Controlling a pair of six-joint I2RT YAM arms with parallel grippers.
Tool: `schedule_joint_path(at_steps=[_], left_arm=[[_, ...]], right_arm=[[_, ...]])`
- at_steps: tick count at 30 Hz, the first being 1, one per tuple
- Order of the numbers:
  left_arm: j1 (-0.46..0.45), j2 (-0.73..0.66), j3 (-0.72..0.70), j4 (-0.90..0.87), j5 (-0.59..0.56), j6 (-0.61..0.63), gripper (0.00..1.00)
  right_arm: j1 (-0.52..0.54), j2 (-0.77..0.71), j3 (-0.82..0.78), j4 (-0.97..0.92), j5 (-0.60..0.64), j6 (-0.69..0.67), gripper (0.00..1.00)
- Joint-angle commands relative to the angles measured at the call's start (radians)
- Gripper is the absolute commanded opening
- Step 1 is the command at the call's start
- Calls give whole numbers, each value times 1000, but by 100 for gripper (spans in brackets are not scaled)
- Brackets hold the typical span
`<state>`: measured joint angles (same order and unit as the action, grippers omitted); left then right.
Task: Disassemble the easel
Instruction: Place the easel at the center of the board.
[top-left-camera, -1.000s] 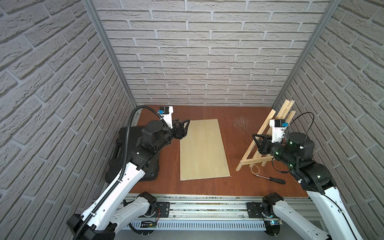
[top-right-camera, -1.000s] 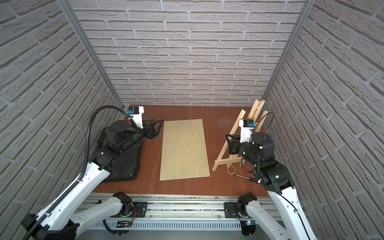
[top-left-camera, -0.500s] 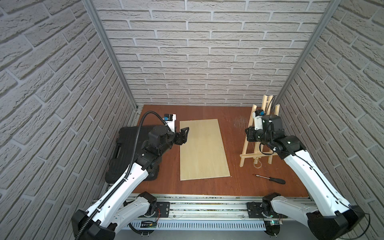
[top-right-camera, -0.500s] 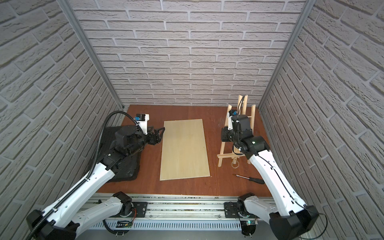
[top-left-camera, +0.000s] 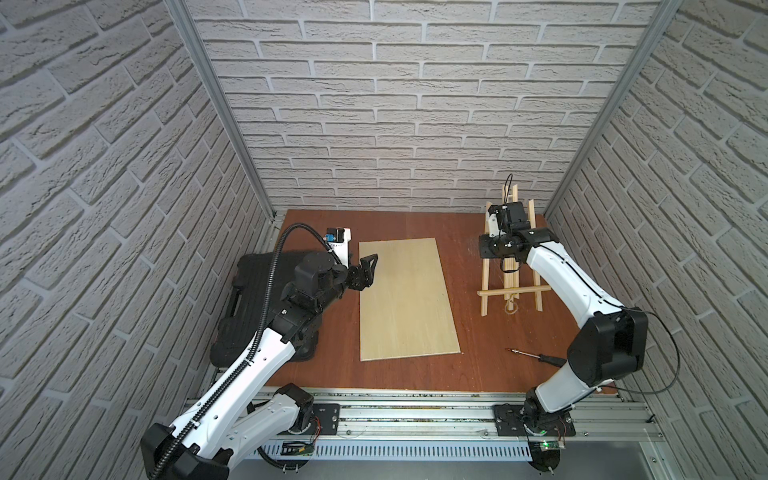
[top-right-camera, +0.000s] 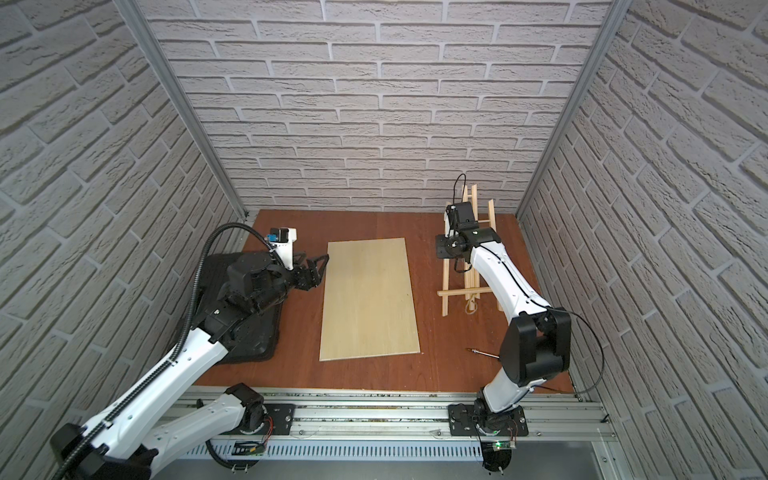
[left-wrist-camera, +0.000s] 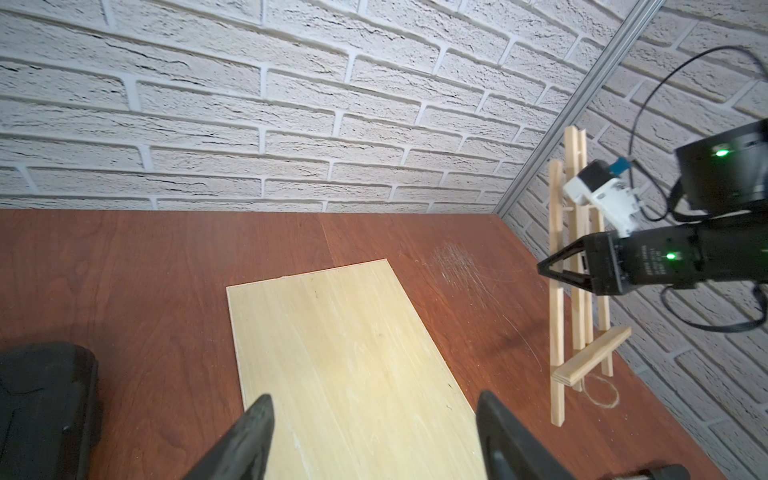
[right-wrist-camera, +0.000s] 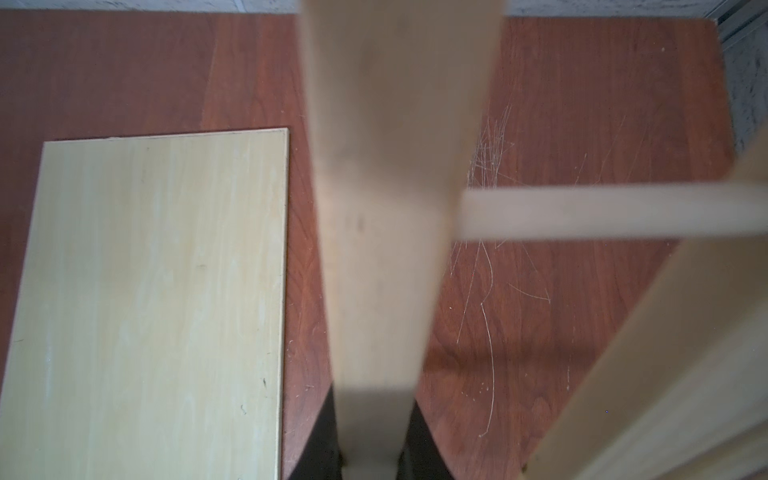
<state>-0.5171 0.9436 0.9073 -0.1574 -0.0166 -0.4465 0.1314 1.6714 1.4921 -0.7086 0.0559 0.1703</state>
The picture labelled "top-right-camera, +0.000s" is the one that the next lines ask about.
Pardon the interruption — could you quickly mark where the black handled screwdriver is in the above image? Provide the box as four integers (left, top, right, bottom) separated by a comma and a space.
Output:
466, 348, 500, 361

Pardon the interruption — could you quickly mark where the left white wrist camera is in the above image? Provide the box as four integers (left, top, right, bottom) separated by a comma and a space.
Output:
267, 227, 297, 270

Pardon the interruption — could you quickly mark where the aluminium corner post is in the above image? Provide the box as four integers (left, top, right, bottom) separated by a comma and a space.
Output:
115, 0, 248, 221
515, 0, 632, 220

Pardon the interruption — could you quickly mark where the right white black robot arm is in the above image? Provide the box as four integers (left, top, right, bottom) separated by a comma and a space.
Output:
436, 202, 572, 436

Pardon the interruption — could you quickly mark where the right thin black cable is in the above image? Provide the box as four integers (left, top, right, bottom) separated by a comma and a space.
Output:
449, 172, 606, 397

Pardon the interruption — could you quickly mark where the small wooden easel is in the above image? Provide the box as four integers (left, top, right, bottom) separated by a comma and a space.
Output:
437, 184, 497, 317

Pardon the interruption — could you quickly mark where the left black corrugated cable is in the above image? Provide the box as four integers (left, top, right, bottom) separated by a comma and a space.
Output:
50, 222, 283, 480

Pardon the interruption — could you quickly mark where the right aluminium corner post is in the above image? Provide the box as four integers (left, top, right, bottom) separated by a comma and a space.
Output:
515, 0, 632, 220

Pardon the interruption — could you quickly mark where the light wooden board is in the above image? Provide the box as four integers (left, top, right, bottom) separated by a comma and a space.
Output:
319, 238, 420, 362

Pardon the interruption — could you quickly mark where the left aluminium corner post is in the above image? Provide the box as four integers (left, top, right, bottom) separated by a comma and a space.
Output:
115, 0, 248, 221

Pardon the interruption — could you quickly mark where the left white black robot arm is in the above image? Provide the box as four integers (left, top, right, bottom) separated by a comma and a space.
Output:
50, 251, 329, 479

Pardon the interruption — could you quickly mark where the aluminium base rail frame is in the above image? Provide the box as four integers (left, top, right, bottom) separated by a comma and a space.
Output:
186, 387, 628, 479

